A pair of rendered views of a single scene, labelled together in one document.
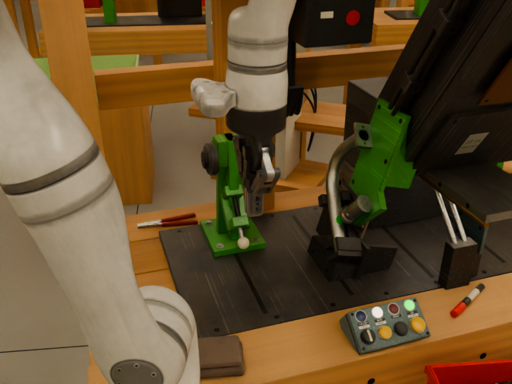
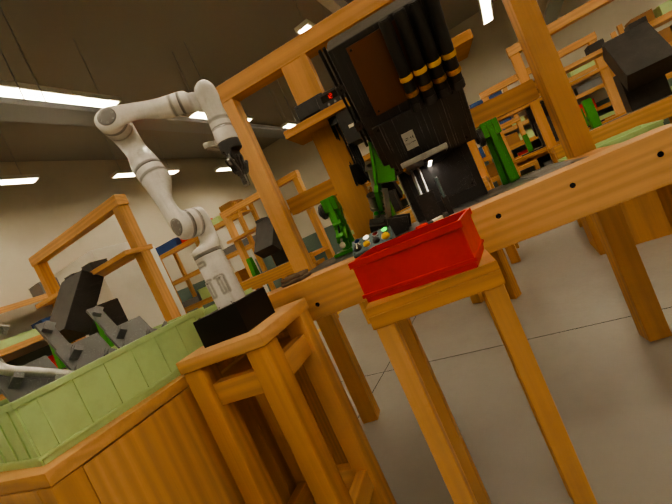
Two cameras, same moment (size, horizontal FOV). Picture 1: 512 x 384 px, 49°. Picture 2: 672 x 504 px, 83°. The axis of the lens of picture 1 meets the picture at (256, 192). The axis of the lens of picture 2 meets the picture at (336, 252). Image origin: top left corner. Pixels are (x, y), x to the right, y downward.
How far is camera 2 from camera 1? 115 cm
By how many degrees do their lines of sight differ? 41
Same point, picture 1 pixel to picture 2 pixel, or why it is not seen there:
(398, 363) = not seen: hidden behind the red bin
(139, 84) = (304, 198)
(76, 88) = (272, 204)
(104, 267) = (156, 189)
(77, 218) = (146, 176)
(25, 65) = (140, 146)
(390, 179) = (380, 178)
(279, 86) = (223, 130)
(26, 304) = not seen: hidden behind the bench
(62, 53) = (263, 192)
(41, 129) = (137, 156)
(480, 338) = not seen: hidden behind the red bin
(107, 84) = (291, 202)
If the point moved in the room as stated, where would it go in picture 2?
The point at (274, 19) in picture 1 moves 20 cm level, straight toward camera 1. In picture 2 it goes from (211, 109) to (156, 108)
